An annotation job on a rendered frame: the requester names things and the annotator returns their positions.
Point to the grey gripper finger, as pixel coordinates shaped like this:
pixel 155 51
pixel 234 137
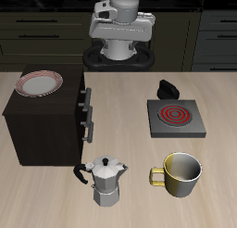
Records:
pixel 104 45
pixel 134 47

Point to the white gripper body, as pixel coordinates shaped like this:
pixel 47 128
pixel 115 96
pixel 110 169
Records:
pixel 120 29

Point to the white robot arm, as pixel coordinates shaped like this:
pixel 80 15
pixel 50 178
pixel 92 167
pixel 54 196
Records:
pixel 123 3

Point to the round black stove knob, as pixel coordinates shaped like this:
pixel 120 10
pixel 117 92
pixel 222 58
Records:
pixel 168 90

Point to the dark grey stove plate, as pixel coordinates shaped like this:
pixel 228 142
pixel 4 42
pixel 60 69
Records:
pixel 176 126

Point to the dark kitchen cupboards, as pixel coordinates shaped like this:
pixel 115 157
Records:
pixel 40 52

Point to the white plate with red rim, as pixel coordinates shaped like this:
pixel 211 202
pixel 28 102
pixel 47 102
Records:
pixel 38 84

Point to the black kitchen counter top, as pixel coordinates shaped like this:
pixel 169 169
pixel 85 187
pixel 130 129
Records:
pixel 37 0

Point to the grey kitchen cupboards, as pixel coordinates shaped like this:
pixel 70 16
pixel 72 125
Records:
pixel 216 46

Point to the dark wooden cabinet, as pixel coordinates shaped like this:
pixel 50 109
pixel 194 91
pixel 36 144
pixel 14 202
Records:
pixel 43 129

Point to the silver moka pot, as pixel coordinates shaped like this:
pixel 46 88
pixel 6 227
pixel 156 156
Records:
pixel 106 176

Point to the yellow and white mug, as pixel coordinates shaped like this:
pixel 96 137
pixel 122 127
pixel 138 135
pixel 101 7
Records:
pixel 182 176

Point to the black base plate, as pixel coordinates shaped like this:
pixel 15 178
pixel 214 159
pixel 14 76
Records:
pixel 145 60

